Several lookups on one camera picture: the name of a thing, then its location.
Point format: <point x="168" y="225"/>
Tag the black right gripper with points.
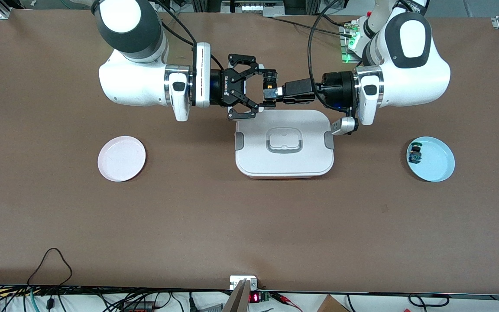
<point x="223" y="89"/>

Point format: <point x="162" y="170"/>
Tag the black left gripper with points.
<point x="335" y="89"/>

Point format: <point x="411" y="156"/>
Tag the small black brown part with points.
<point x="270" y="93"/>

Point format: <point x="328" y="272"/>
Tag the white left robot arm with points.
<point x="409" y="82"/>

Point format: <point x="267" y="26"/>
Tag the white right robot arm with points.
<point x="132" y="82"/>

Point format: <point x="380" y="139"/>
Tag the white lidded box grey latches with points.
<point x="284" y="147"/>

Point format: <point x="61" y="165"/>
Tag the white box at table edge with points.
<point x="238" y="280"/>

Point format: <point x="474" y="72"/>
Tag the pink round plate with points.
<point x="121" y="158"/>

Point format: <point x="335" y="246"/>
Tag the light blue round plate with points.
<point x="438" y="162"/>

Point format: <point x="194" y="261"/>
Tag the red digit display module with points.
<point x="256" y="297"/>

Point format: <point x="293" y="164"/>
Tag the grey slanted bar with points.
<point x="238" y="299"/>

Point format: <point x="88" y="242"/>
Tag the brown cardboard piece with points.
<point x="332" y="304"/>

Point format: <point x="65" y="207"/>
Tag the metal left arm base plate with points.
<point x="345" y="43"/>

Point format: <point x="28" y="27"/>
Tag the metal frame equipment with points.
<point x="254" y="6"/>

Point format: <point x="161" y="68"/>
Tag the green push button switch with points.
<point x="415" y="154"/>

